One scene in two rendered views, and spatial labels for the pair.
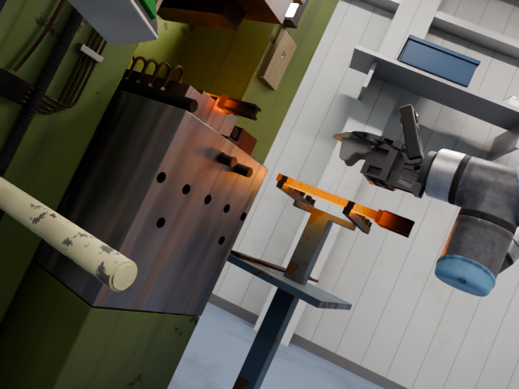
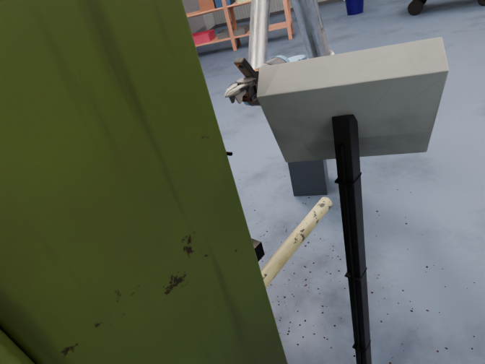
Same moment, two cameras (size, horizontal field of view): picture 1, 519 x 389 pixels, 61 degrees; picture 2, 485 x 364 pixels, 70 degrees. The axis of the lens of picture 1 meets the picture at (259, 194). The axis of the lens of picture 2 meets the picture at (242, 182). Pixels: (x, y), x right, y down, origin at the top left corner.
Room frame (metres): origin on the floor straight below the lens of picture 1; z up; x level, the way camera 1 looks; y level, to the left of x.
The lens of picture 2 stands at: (0.63, 1.13, 1.40)
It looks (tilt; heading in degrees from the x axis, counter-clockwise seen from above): 32 degrees down; 284
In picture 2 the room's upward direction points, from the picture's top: 16 degrees counter-clockwise
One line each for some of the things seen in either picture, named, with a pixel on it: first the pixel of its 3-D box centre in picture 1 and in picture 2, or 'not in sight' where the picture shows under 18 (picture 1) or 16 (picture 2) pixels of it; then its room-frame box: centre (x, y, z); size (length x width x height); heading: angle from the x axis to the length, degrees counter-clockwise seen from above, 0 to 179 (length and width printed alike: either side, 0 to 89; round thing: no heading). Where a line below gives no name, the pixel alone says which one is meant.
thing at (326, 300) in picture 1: (293, 283); not in sight; (1.36, -0.21, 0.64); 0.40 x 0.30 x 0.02; 153
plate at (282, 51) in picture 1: (278, 60); not in sight; (1.40, 0.13, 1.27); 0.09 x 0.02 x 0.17; 147
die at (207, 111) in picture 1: (154, 96); not in sight; (1.18, 0.36, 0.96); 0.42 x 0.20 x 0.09; 57
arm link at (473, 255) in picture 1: (472, 254); not in sight; (0.74, -0.37, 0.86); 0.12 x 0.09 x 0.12; 154
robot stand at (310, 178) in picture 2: not in sight; (305, 148); (0.67, -0.88, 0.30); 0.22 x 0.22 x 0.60; 83
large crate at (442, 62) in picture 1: (431, 71); not in sight; (3.35, -0.81, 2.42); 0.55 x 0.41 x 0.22; 83
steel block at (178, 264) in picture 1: (123, 191); not in sight; (1.23, 0.34, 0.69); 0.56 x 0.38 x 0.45; 57
